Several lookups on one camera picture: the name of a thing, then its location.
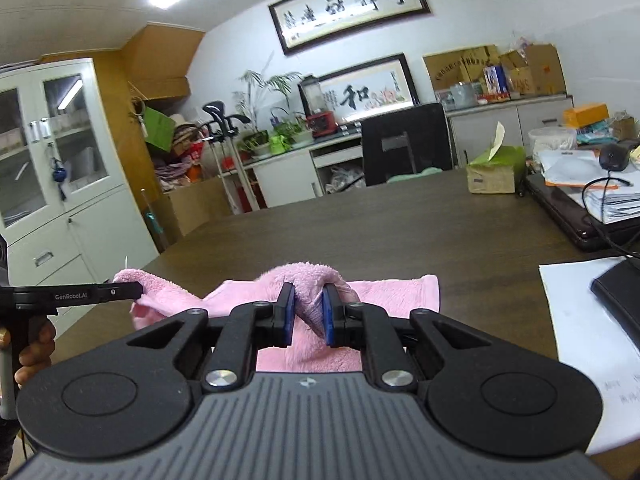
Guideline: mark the long framed calligraphy scroll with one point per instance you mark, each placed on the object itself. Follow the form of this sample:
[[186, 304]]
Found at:
[[350, 5]]

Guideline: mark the bright green bag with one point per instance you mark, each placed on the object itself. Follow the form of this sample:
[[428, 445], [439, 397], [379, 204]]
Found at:
[[280, 144]]

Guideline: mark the black office chair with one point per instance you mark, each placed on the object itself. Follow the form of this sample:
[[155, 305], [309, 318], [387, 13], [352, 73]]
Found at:
[[425, 140]]

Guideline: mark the clear plastic bag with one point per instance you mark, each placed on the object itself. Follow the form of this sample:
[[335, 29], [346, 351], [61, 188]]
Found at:
[[345, 180]]

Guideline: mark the framed calligraphy picture with flowers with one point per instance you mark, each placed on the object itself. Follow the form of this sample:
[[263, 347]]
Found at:
[[380, 85]]

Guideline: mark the pink towel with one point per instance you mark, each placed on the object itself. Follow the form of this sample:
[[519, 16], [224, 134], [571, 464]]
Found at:
[[390, 295]]

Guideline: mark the tall white glass door cabinet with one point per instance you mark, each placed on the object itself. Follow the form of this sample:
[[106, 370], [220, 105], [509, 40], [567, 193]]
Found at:
[[85, 220]]

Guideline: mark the green tissue box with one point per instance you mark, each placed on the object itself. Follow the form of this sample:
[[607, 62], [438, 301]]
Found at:
[[492, 170]]

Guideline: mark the red floor box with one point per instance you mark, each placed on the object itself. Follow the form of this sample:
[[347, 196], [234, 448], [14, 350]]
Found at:
[[227, 164]]

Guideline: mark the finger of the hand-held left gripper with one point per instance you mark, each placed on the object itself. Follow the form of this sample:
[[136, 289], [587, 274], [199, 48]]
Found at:
[[100, 293]]

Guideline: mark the black laptop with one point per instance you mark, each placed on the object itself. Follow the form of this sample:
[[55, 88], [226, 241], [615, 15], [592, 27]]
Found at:
[[560, 210]]

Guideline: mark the white paper sheet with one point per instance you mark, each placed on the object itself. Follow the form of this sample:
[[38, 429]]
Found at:
[[575, 340]]

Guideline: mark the stack of papers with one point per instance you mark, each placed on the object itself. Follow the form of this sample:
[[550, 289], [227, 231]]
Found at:
[[600, 195]]

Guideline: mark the person's left hand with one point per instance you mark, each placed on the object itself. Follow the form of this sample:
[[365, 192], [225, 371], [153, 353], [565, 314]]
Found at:
[[40, 350]]

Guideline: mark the blender with red base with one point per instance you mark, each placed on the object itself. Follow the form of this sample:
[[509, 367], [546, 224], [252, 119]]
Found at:
[[320, 110]]

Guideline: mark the wooden shelf unit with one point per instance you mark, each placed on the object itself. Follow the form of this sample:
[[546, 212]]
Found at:
[[160, 55]]

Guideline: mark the white plastic container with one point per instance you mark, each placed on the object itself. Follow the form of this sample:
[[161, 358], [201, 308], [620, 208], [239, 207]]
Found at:
[[552, 142]]

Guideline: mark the low white cabinet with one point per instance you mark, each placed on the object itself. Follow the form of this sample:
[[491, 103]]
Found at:
[[285, 175]]

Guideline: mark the small colourful printed box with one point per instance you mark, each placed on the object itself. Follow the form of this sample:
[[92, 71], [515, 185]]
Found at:
[[496, 82]]

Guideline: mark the large cardboard floor box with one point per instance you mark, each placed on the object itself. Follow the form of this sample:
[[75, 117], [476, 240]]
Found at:
[[195, 210]]

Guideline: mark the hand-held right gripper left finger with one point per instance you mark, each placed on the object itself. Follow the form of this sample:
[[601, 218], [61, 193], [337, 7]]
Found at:
[[286, 320]]

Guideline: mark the black computer mouse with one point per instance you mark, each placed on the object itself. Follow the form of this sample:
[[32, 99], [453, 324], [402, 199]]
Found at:
[[614, 156]]

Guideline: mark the hanging dreamcatcher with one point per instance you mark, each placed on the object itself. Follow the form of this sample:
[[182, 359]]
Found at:
[[140, 115]]

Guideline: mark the pile of fabric items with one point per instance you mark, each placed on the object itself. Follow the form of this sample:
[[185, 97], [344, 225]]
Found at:
[[182, 152]]

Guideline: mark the blue key tassel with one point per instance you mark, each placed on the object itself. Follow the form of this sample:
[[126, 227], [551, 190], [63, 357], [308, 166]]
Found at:
[[58, 176]]

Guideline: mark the orange box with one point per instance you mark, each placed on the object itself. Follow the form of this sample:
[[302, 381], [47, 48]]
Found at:
[[586, 116]]

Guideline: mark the broom with teal clip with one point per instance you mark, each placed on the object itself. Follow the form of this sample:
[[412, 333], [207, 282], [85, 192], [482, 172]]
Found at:
[[152, 222]]

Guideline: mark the black wallet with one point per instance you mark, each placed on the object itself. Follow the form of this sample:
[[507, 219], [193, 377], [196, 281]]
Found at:
[[622, 292]]

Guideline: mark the brown cardboard box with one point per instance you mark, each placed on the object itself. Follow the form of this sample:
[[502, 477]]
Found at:
[[542, 72]]

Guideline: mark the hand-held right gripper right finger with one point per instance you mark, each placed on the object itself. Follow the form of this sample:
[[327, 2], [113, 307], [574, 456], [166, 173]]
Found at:
[[330, 320]]

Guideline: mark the small potted green plant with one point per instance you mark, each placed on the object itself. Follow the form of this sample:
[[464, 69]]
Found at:
[[295, 127]]

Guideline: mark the green cardboard box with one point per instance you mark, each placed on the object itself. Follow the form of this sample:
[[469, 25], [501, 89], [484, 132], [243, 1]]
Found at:
[[160, 130]]

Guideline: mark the tall potted palm plant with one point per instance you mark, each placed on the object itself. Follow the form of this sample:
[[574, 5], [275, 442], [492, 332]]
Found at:
[[265, 85]]

